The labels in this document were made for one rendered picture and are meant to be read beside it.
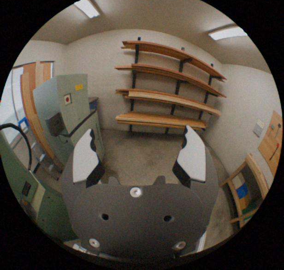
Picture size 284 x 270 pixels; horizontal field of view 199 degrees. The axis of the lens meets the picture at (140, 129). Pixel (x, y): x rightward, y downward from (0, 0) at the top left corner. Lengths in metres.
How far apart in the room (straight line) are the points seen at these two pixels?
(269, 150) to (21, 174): 3.15
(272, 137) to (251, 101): 0.96
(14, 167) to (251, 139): 3.17
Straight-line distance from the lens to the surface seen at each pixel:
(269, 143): 2.42
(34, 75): 2.30
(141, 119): 1.58
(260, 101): 2.54
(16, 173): 0.78
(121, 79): 1.91
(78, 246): 0.69
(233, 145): 2.59
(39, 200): 0.83
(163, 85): 1.96
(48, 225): 0.97
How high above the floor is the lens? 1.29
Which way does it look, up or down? 33 degrees down
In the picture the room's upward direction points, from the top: 7 degrees clockwise
